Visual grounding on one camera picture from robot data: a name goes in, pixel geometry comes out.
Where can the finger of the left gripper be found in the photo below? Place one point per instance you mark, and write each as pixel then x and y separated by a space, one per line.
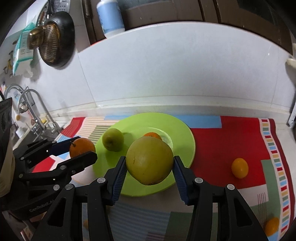
pixel 32 154
pixel 63 172

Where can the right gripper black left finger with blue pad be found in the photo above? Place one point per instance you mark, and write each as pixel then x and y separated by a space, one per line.
pixel 63 220

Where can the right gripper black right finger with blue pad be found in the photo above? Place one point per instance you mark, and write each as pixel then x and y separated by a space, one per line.
pixel 236 220

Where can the orange with stem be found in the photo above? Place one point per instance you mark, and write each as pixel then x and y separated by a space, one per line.
pixel 81 146

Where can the small orange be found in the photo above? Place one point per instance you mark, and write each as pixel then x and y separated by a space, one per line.
pixel 271 226

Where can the small yellow orange fruit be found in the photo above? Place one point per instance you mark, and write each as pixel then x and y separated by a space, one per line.
pixel 239 168

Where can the green apple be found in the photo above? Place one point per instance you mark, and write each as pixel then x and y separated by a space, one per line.
pixel 113 140

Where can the large yellow-green pear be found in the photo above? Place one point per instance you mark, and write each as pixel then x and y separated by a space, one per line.
pixel 149 160

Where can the orange tangerine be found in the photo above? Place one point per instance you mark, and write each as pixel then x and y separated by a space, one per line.
pixel 153 134

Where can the chrome kitchen faucet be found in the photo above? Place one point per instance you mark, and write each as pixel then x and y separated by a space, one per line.
pixel 43 120

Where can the colourful patterned mat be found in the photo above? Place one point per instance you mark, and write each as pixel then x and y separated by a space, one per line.
pixel 219 140

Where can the tissue paper pack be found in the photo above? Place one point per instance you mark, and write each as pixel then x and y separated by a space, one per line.
pixel 22 55

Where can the lime green plate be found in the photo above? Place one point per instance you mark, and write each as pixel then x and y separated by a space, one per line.
pixel 174 132

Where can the brass strainer ladle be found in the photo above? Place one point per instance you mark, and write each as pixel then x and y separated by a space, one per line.
pixel 46 39

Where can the black frying pan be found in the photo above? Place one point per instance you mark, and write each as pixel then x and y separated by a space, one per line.
pixel 66 28

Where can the perforated steel steamer plate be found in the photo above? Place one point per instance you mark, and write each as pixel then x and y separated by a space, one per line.
pixel 55 6

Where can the blue white pump bottle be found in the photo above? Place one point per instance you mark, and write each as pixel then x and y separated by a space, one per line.
pixel 110 18

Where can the cream handled saucepan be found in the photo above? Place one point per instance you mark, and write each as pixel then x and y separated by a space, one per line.
pixel 291 62

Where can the dark window frame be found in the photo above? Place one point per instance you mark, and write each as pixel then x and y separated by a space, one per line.
pixel 254 16

